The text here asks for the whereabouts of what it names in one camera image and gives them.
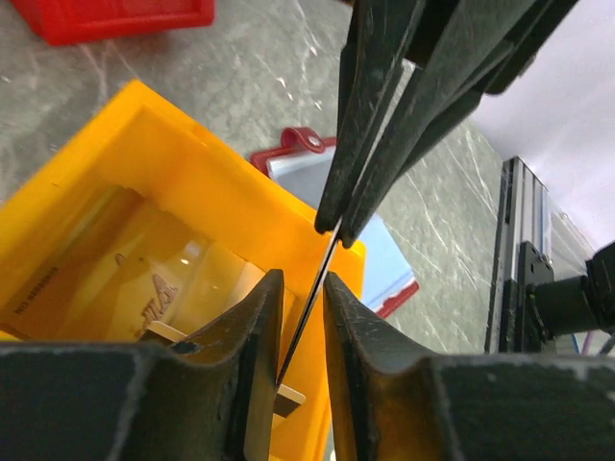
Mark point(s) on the gold card in bin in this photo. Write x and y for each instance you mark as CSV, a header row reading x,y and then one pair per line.
x,y
214,290

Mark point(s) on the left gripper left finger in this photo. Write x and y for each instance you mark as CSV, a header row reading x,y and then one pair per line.
x,y
208,397

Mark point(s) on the yellow plastic bin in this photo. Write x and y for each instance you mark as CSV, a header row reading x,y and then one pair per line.
x,y
111,231

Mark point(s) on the red card holder wallet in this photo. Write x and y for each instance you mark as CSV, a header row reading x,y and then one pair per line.
x,y
300,165

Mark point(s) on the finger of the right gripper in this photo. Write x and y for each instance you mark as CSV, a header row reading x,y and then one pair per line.
x,y
370,68
461,51

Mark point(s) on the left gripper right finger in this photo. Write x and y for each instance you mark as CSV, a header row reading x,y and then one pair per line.
x,y
393,399

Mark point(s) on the aluminium mounting rail frame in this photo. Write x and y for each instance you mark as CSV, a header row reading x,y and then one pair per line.
x,y
536,242

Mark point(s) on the red bin with cards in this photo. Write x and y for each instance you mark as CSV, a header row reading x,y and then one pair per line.
x,y
65,22

